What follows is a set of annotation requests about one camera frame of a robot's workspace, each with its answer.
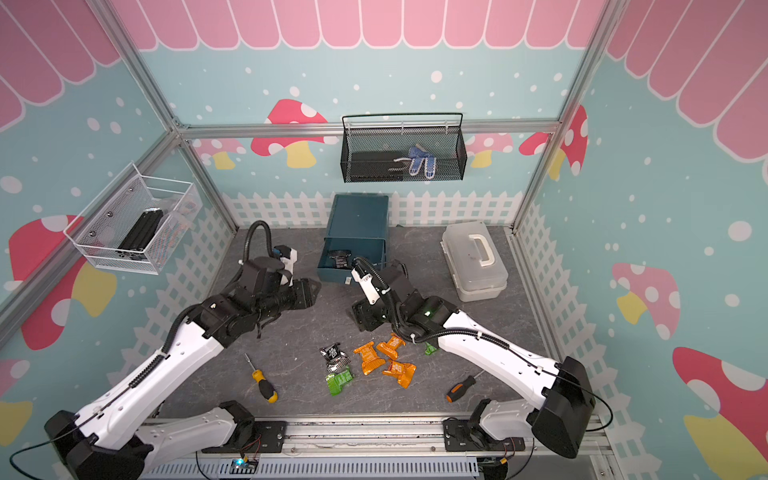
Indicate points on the black device in white basket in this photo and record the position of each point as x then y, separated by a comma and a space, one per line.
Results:
140, 235

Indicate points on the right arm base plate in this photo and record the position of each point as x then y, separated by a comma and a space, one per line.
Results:
460, 436

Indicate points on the teal top drawer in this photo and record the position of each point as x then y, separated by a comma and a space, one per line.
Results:
374, 250

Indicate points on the orange cookie packet top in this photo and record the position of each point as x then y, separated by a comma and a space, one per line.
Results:
390, 348

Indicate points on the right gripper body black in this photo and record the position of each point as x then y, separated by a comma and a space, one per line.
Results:
371, 315

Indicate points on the orange black screwdriver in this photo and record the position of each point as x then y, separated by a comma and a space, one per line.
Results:
459, 390

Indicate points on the black wire mesh basket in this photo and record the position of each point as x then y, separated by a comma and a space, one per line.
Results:
441, 133

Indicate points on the black box in mesh basket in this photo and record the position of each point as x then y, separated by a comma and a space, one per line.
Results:
375, 166

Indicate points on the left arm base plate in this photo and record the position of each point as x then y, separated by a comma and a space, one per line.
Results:
261, 437

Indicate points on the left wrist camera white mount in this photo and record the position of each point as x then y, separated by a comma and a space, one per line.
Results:
288, 256

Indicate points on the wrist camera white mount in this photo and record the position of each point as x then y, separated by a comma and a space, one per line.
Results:
368, 283
288, 256

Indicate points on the yellow black screwdriver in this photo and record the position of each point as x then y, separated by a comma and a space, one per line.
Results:
266, 389

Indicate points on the green cookie packet bottom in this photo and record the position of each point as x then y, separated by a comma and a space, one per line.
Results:
337, 381

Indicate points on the green cookie packet right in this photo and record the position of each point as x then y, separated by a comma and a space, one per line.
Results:
430, 348

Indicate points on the white wire wall basket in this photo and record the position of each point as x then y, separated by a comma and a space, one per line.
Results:
99, 229

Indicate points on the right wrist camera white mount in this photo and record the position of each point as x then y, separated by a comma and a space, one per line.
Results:
368, 283

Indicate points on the blue white item in basket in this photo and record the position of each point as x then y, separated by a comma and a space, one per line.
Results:
418, 162

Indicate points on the black cookie packet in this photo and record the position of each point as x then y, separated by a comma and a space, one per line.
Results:
336, 359
340, 259

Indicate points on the green lit circuit board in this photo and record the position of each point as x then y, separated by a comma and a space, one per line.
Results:
244, 466

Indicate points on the orange cookie packet bottom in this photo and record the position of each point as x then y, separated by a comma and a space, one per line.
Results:
402, 372

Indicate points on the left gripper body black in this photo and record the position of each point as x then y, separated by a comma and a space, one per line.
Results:
300, 296

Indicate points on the clear plastic storage box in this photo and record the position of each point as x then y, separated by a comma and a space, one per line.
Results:
476, 267

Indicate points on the dark teal drawer cabinet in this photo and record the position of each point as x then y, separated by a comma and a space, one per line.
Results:
359, 223

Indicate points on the green cookie packet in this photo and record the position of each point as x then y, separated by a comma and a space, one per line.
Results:
430, 348
337, 381

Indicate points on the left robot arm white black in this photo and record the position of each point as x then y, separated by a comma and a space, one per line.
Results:
108, 439

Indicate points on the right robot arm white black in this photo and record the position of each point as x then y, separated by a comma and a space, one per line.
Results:
557, 400

